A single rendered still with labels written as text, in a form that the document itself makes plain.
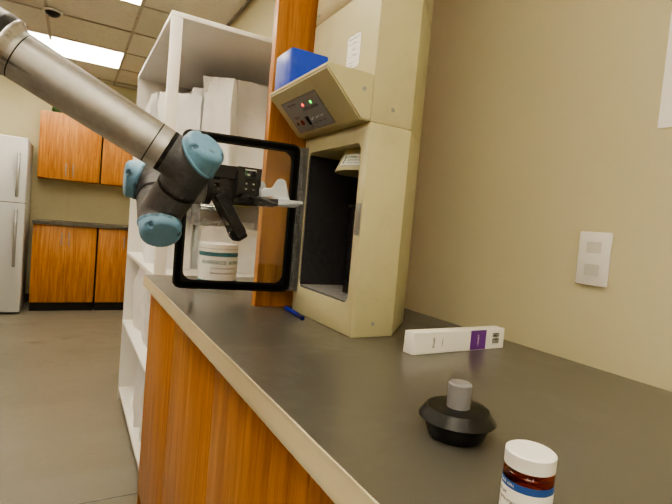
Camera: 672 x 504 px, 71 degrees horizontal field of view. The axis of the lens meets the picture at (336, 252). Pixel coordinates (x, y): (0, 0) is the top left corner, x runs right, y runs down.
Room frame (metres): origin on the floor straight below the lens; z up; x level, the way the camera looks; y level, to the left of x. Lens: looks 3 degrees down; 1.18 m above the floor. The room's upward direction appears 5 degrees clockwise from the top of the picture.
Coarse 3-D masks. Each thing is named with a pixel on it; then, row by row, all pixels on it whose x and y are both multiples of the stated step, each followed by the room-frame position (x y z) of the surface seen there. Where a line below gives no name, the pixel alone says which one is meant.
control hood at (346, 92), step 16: (336, 64) 0.98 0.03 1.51; (304, 80) 1.06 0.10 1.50; (320, 80) 1.02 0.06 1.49; (336, 80) 0.98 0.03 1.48; (352, 80) 1.00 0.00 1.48; (368, 80) 1.02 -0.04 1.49; (272, 96) 1.23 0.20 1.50; (288, 96) 1.17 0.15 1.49; (320, 96) 1.06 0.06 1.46; (336, 96) 1.02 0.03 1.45; (352, 96) 1.00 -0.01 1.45; (368, 96) 1.02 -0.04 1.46; (336, 112) 1.06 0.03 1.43; (352, 112) 1.01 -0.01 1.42; (368, 112) 1.02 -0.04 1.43; (320, 128) 1.16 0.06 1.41; (336, 128) 1.12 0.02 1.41
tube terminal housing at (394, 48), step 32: (384, 0) 1.03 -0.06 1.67; (416, 0) 1.07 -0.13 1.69; (320, 32) 1.27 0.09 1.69; (352, 32) 1.12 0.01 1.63; (384, 32) 1.03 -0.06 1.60; (416, 32) 1.07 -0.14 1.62; (384, 64) 1.03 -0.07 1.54; (416, 64) 1.07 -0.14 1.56; (384, 96) 1.04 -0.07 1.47; (416, 96) 1.11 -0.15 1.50; (352, 128) 1.09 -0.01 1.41; (384, 128) 1.04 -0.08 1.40; (416, 128) 1.16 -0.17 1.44; (384, 160) 1.04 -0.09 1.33; (416, 160) 1.22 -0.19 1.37; (384, 192) 1.05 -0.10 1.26; (384, 224) 1.05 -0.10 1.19; (352, 256) 1.04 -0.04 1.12; (384, 256) 1.06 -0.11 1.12; (352, 288) 1.03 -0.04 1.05; (384, 288) 1.06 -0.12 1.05; (320, 320) 1.15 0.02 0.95; (352, 320) 1.02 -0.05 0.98; (384, 320) 1.06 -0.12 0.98
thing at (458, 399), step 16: (448, 384) 0.56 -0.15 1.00; (464, 384) 0.55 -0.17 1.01; (432, 400) 0.57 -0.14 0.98; (448, 400) 0.56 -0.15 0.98; (464, 400) 0.55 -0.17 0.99; (432, 416) 0.54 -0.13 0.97; (448, 416) 0.53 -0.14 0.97; (464, 416) 0.53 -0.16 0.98; (480, 416) 0.53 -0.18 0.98; (432, 432) 0.55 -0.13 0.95; (448, 432) 0.53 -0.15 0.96; (464, 432) 0.52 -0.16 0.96; (480, 432) 0.52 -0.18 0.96
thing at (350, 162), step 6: (348, 150) 1.16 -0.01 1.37; (354, 150) 1.14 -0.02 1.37; (360, 150) 1.13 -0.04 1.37; (348, 156) 1.15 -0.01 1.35; (354, 156) 1.13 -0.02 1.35; (342, 162) 1.15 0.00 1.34; (348, 162) 1.13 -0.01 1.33; (354, 162) 1.12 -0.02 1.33; (336, 168) 1.17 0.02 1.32; (342, 168) 1.14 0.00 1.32; (348, 168) 1.13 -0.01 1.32; (354, 168) 1.12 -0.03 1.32; (342, 174) 1.24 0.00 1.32; (348, 174) 1.26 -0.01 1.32; (354, 174) 1.26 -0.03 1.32
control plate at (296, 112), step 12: (300, 96) 1.12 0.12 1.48; (312, 96) 1.08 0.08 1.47; (288, 108) 1.21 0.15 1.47; (300, 108) 1.16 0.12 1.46; (312, 108) 1.12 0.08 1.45; (324, 108) 1.08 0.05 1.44; (300, 120) 1.21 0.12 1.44; (312, 120) 1.16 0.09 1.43; (324, 120) 1.12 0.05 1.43; (300, 132) 1.25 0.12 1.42
